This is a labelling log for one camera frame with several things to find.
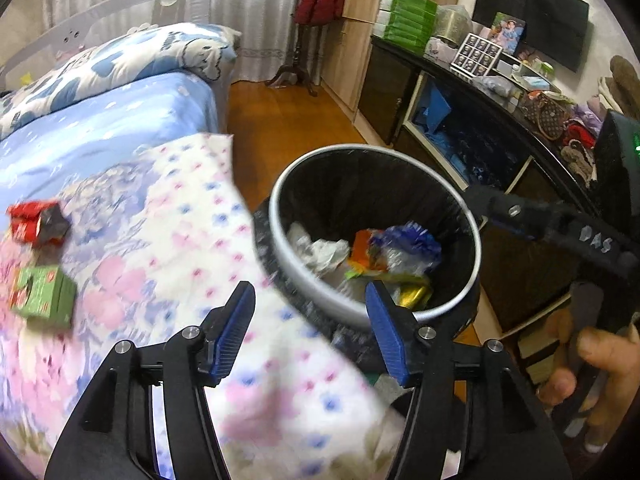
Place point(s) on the framed colour photo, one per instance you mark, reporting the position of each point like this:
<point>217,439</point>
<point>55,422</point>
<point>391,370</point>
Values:
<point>507,32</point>

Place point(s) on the blue snack bag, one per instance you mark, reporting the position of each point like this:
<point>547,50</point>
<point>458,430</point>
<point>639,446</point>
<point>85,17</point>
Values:
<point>410,245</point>

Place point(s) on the black television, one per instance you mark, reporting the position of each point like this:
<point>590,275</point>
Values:
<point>550,15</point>

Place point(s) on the blue and white cartoon quilt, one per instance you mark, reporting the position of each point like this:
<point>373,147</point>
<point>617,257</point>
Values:
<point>125,55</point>

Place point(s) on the round bin with black bag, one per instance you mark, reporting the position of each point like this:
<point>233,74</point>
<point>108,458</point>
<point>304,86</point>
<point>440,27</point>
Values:
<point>350,185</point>

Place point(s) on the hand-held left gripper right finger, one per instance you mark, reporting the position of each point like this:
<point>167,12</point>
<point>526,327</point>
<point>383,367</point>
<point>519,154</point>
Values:
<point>387,335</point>

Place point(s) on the small yellow toy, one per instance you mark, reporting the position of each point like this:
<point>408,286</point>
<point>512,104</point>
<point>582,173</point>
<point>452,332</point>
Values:
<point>26,78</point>

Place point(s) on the red snack packet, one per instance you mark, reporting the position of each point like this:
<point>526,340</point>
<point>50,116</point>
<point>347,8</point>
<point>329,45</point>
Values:
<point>30,220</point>

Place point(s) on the brown patterned handbag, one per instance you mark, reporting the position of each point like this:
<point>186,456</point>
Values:
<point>545,115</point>

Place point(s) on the clear plastic bag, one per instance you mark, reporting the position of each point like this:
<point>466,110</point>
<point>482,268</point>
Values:
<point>452,22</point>

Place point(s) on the blue plastic bag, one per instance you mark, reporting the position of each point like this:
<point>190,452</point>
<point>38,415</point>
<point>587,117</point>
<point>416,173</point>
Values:
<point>435,110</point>

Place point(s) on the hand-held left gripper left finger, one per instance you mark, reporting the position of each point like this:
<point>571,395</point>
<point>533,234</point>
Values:
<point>232,335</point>

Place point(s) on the green and gold snack wrapper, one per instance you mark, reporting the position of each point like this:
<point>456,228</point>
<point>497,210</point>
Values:
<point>415,292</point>

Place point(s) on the brown fur garment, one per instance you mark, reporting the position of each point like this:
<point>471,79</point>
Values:
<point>622,80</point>

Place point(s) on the green cardboard box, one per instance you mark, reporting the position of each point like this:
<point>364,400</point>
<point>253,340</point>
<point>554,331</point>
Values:
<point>45,292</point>

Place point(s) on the card of small portrait photos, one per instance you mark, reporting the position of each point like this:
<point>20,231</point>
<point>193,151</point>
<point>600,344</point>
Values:
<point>475,52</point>

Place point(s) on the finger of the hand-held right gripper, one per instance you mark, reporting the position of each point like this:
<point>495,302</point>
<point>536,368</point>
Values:
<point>525,222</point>

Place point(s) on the stack of green boxes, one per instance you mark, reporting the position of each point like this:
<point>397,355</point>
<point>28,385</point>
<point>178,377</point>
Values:
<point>405,15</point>

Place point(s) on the pale curtain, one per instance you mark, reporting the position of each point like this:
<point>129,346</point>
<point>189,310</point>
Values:
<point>240,10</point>

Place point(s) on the person's right hand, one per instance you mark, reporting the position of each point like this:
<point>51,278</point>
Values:
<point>615,360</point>

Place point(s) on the black television cabinet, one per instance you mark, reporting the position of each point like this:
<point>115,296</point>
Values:
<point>385,90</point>

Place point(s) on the pink and blue floral blanket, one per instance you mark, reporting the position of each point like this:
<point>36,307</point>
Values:
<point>175,260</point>

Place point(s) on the wooden wardrobe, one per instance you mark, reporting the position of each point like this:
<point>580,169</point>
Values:
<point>360,50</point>

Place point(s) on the white bed rail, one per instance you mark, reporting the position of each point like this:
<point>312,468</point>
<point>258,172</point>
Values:
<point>65,35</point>

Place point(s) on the purple cloth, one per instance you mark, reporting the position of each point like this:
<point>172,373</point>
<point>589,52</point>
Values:
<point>590,115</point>

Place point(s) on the orange snack wrapper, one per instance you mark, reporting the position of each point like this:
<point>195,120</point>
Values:
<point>362,247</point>

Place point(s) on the white paper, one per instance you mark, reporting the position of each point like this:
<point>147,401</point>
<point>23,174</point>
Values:
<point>325,252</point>

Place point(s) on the blue bed sheet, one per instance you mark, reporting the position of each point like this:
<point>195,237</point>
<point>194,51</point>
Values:
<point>100,125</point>

